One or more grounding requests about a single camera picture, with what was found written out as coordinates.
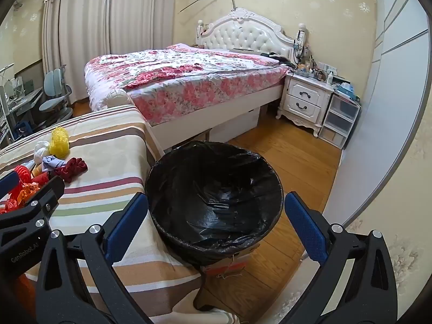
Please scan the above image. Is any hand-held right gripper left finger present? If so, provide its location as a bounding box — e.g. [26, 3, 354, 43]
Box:
[35, 192, 151, 324]

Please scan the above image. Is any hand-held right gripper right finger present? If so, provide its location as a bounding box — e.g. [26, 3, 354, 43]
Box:
[280, 192, 399, 324]

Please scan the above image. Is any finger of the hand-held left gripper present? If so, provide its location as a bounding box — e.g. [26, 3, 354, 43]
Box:
[0, 170, 20, 198]
[0, 176, 65, 233]

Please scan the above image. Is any red foam fruit net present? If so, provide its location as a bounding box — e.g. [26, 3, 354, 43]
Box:
[14, 165, 32, 184]

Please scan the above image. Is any orange snack wrapper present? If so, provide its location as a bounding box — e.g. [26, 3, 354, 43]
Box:
[10, 182, 39, 203]

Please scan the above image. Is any purple cloth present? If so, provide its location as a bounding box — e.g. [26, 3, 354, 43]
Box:
[42, 155, 66, 173]

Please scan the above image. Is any dark red wrapper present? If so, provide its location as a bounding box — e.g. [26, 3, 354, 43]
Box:
[50, 157, 88, 183]

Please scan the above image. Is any white tissue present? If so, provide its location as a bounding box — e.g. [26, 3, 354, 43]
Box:
[33, 141, 52, 167]

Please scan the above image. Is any yellow foam fruit net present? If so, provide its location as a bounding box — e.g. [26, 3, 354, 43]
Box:
[49, 126, 70, 158]

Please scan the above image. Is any trash can with black bag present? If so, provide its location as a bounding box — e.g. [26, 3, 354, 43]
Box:
[144, 141, 284, 267]

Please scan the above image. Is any orange cloth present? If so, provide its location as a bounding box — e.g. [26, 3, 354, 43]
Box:
[13, 272, 38, 314]

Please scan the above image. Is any cardboard box with red print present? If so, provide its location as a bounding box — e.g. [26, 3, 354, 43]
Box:
[201, 239, 262, 279]

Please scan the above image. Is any grey desk chair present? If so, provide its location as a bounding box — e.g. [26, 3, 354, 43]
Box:
[39, 68, 74, 122]

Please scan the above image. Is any white desk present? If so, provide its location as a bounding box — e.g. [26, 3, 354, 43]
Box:
[0, 74, 44, 142]

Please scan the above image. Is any clear plastic drawer unit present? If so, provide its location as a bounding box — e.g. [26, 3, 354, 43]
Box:
[318, 93, 361, 150]

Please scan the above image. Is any white storage box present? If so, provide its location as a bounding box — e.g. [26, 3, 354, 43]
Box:
[209, 106, 262, 142]

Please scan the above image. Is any white nightstand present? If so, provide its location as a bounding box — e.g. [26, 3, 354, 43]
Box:
[277, 72, 336, 138]

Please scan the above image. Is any blue box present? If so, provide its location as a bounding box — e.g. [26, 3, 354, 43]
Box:
[334, 83, 361, 102]

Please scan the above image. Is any beige curtain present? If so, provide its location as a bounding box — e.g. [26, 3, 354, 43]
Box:
[106, 0, 178, 58]
[42, 0, 112, 105]

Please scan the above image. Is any cluster of small bottles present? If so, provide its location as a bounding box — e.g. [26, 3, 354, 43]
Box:
[292, 42, 338, 83]

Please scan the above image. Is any white sliding wardrobe door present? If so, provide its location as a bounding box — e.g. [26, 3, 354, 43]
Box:
[320, 0, 432, 230]

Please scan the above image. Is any floral quilt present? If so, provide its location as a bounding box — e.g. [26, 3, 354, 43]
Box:
[84, 43, 291, 127]

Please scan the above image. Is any white bed frame tufted headboard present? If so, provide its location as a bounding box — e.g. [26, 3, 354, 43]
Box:
[84, 9, 306, 152]

